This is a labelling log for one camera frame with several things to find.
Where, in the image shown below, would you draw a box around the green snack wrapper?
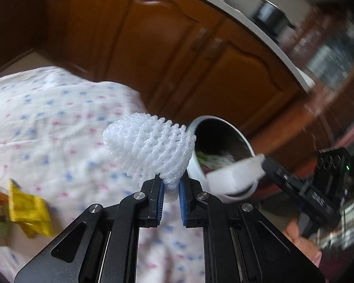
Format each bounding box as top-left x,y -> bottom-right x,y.
196,151 -> 235,170

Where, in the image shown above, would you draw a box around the white foam block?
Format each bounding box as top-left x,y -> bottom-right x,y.
206,154 -> 265,199

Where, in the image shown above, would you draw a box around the gold yellow wrapper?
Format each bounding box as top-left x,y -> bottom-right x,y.
8,179 -> 54,239

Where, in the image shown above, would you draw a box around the white rimmed trash bin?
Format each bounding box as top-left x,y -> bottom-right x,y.
187,116 -> 256,204

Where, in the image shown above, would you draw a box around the wooden kitchen cabinets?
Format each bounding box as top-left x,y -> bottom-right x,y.
0,0 -> 354,175

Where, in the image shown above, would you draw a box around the person's right hand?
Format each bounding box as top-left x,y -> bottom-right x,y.
282,219 -> 322,267

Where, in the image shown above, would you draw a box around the floral white tablecloth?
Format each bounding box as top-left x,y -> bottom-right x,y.
0,67 -> 205,282

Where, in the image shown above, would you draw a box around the steel cooking pot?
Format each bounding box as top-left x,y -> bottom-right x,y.
251,0 -> 295,38

